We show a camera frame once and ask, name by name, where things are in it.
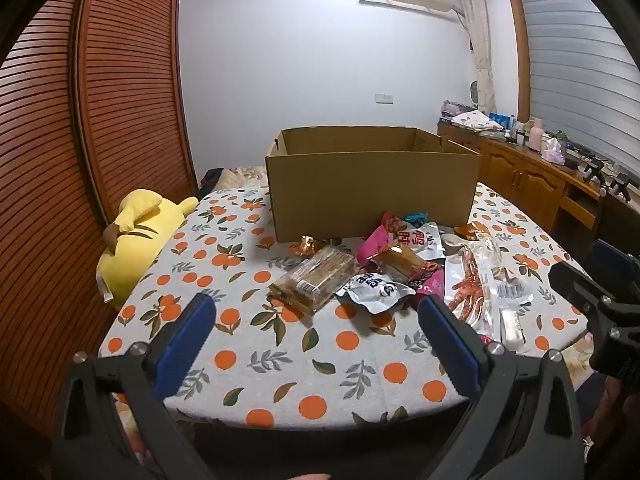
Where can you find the folded floral cloth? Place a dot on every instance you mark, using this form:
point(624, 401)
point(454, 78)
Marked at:
point(475, 121)

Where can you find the yellow plush toy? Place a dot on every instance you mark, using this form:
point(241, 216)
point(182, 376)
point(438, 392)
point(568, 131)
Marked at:
point(140, 240)

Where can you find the small teal snack packet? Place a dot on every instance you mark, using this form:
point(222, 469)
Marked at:
point(416, 218)

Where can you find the clear brown pastry packet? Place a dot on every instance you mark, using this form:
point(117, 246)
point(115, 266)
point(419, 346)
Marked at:
point(315, 275)

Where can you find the pink drumstick snack packet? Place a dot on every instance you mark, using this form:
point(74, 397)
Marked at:
point(395, 260)

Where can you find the white silver snack packet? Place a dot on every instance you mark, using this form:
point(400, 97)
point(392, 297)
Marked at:
point(375, 290)

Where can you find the black tripod device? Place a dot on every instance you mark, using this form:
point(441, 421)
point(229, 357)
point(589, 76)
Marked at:
point(607, 180)

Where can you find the round white desk fan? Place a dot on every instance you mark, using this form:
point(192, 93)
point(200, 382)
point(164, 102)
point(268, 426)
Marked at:
point(474, 94)

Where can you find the cream patterned curtain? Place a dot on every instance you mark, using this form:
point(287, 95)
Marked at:
point(480, 50)

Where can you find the grey window blind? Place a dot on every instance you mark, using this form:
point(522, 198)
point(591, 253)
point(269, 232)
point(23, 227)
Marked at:
point(580, 75)

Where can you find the pink bottle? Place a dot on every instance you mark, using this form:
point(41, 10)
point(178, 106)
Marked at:
point(537, 137)

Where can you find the orange-print tablecloth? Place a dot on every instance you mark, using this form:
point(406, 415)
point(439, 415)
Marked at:
point(310, 360)

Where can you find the blue packs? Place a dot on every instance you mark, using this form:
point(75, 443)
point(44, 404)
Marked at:
point(502, 120)

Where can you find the pink purple box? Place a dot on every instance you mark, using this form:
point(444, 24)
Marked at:
point(455, 108)

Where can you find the small orange foil packet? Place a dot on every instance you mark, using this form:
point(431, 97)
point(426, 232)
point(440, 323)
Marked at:
point(307, 246)

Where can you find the wooden sideboard cabinet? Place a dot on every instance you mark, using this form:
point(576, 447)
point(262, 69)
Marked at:
point(530, 180)

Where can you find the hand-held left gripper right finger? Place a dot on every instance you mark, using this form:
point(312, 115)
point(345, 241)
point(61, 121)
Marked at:
point(450, 350)

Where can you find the pink black snack packet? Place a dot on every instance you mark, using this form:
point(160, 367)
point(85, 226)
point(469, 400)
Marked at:
point(432, 282)

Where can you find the wooden louvered wardrobe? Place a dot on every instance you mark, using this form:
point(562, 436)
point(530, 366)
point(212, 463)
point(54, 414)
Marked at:
point(50, 160)

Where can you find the small white bar packet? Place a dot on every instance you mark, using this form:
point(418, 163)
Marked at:
point(514, 330)

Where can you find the purple tissue pack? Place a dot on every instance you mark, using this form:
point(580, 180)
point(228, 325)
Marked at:
point(554, 152)

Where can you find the white red-print snack packet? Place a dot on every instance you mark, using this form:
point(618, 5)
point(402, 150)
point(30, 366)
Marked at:
point(425, 240)

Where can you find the green-lid bottle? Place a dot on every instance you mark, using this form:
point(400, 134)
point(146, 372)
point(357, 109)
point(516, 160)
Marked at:
point(561, 142)

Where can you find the clear chicken feet packet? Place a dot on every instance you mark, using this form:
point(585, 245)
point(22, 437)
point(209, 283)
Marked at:
point(475, 285)

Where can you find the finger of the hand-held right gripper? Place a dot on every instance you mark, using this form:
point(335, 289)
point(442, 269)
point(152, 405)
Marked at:
point(617, 262)
point(580, 290)

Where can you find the brown cardboard box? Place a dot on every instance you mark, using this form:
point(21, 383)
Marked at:
point(370, 195)

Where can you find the small brown snack packet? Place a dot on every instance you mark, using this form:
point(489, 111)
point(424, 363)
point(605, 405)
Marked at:
point(472, 231)

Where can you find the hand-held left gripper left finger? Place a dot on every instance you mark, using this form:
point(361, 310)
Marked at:
point(185, 345)

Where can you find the wooden window frame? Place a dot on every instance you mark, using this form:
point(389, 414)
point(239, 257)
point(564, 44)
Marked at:
point(520, 45)

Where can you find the white wall switch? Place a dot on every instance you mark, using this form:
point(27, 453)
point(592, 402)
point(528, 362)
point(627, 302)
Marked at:
point(384, 98)

